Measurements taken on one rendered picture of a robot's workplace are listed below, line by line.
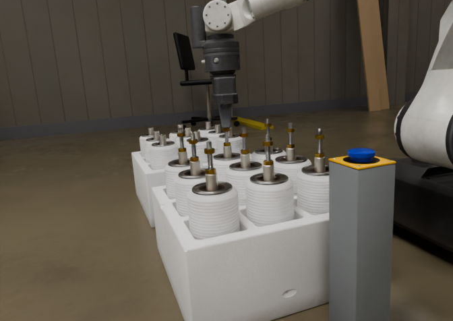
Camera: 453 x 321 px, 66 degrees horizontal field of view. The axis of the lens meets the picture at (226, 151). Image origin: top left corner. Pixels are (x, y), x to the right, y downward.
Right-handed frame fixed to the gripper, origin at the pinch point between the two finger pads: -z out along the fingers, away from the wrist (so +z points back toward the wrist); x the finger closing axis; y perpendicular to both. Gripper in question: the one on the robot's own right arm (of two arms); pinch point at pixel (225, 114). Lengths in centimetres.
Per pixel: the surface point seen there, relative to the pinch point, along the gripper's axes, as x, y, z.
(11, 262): 6, 60, -36
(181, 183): -17.5, 12.3, -11.5
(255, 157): 0.3, -7.2, -11.7
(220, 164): -4.1, 2.5, -11.6
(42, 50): 282, 136, 47
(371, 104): 280, -201, -29
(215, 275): -33.7, 7.8, -23.7
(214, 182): -26.6, 6.2, -9.4
